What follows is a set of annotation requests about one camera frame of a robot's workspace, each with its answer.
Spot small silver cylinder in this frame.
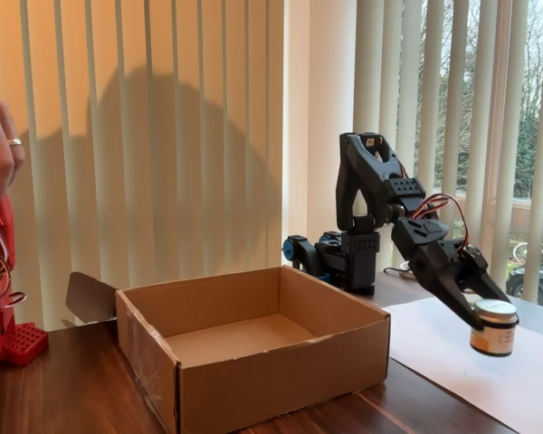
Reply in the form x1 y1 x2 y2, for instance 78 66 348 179
469 298 520 359

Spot open cardboard box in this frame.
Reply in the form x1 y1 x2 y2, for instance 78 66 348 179
65 265 393 434

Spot dark parked car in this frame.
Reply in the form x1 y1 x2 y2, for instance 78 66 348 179
505 265 543 311

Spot white paper with circles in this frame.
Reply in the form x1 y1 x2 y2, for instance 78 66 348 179
382 293 543 434

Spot white vertical window blinds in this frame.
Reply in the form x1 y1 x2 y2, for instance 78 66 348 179
0 0 285 331
355 0 543 311

